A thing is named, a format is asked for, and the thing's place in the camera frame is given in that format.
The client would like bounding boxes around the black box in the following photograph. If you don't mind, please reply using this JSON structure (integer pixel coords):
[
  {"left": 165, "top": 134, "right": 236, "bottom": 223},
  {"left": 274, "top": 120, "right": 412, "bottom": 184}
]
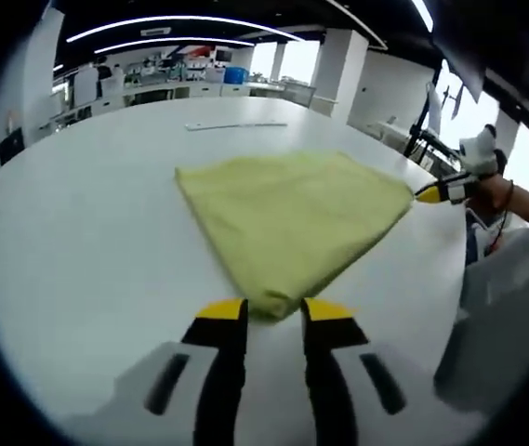
[{"left": 0, "top": 127, "right": 26, "bottom": 166}]

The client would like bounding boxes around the long curved ceiling light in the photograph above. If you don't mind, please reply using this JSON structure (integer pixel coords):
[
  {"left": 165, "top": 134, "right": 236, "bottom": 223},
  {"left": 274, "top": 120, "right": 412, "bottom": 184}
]
[{"left": 65, "top": 15, "right": 303, "bottom": 44}]

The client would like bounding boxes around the white flat strip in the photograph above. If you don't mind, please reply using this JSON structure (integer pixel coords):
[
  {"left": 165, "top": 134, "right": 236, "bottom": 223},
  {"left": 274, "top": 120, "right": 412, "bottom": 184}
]
[{"left": 183, "top": 120, "right": 289, "bottom": 133}]

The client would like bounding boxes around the white desk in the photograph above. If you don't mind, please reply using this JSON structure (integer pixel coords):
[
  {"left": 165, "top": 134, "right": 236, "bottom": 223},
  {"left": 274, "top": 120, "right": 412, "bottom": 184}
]
[{"left": 369, "top": 118, "right": 435, "bottom": 162}]

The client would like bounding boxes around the straight ceiling light strip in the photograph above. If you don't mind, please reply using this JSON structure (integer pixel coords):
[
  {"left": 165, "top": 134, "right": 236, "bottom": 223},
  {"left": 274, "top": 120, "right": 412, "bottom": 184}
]
[{"left": 409, "top": 0, "right": 436, "bottom": 32}]

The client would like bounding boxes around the blue bin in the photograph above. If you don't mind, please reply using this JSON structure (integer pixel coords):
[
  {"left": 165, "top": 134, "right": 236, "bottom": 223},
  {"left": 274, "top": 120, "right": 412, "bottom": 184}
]
[{"left": 223, "top": 66, "right": 250, "bottom": 85}]

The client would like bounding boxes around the black tripod stand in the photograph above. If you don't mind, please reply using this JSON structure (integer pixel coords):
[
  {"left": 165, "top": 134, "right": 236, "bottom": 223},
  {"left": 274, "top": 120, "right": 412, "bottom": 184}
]
[{"left": 402, "top": 59, "right": 466, "bottom": 164}]

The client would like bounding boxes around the dark red bracelet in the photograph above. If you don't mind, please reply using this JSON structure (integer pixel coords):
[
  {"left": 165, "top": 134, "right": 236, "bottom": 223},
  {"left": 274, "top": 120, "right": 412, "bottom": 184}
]
[{"left": 503, "top": 178, "right": 517, "bottom": 219}]

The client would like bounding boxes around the person's right hand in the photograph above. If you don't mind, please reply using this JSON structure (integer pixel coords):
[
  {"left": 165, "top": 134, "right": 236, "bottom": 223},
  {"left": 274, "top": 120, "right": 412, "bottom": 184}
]
[{"left": 470, "top": 176, "right": 514, "bottom": 216}]

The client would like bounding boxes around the short curved ceiling light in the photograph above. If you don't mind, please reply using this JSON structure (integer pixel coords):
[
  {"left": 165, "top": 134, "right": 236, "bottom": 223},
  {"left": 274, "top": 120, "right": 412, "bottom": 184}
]
[{"left": 93, "top": 36, "right": 257, "bottom": 56}]

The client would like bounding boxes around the yellow blue brown garment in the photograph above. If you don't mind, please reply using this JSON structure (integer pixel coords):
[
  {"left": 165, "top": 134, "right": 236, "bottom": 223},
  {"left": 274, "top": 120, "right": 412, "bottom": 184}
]
[{"left": 174, "top": 149, "right": 417, "bottom": 326}]

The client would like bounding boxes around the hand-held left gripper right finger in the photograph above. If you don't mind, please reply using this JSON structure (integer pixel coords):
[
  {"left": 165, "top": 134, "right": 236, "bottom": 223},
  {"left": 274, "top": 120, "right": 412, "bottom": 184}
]
[{"left": 299, "top": 296, "right": 409, "bottom": 446}]

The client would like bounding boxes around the slim white pillar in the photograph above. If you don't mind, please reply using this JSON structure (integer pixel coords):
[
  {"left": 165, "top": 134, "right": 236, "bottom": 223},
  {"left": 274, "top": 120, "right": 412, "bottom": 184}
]
[{"left": 271, "top": 41, "right": 289, "bottom": 85}]

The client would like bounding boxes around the white lab counter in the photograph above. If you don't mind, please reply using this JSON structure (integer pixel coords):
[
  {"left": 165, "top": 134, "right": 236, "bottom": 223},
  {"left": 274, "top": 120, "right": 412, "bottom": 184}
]
[{"left": 52, "top": 78, "right": 252, "bottom": 120}]

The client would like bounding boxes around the grey desk partition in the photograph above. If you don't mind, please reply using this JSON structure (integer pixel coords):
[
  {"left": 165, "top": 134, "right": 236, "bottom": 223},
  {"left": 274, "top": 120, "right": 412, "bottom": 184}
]
[{"left": 249, "top": 82, "right": 317, "bottom": 109}]

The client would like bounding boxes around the white square pillar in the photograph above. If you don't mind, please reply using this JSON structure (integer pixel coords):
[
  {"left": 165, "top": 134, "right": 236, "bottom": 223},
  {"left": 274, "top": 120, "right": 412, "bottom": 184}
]
[
  {"left": 312, "top": 27, "right": 370, "bottom": 117},
  {"left": 0, "top": 7, "right": 65, "bottom": 157}
]

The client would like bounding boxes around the thin gripper cable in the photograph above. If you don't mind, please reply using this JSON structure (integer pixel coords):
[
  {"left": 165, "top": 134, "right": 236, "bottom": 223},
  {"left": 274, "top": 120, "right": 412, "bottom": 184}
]
[{"left": 484, "top": 206, "right": 514, "bottom": 255}]

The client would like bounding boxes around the white tall cabinet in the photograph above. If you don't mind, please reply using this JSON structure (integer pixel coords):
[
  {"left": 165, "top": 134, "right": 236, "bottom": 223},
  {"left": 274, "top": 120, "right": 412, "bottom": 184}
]
[{"left": 73, "top": 68, "right": 99, "bottom": 107}]

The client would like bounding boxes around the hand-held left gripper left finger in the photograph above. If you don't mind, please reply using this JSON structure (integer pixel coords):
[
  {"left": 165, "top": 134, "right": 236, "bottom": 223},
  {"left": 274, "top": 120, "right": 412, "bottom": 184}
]
[{"left": 145, "top": 296, "right": 250, "bottom": 446}]

